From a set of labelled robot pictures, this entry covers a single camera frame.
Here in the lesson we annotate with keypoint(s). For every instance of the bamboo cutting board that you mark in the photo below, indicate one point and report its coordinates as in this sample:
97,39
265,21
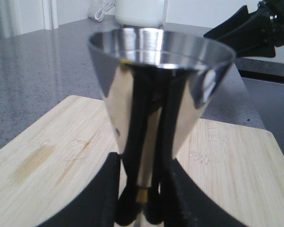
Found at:
46,166

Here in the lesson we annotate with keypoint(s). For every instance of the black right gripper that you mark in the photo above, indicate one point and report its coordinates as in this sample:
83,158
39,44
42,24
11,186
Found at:
253,34

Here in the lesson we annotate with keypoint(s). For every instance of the steel double jigger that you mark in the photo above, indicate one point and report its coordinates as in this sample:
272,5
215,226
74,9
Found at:
155,84

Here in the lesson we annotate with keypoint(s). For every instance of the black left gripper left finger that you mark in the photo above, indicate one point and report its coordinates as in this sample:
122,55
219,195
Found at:
95,206

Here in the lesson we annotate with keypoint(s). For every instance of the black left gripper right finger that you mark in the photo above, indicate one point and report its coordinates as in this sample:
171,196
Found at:
186,205

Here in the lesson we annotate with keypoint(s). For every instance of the white appliance with cable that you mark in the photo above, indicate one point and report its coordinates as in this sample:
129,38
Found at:
140,13

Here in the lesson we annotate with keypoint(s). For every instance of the grey curtain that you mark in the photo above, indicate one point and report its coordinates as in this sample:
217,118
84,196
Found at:
19,17

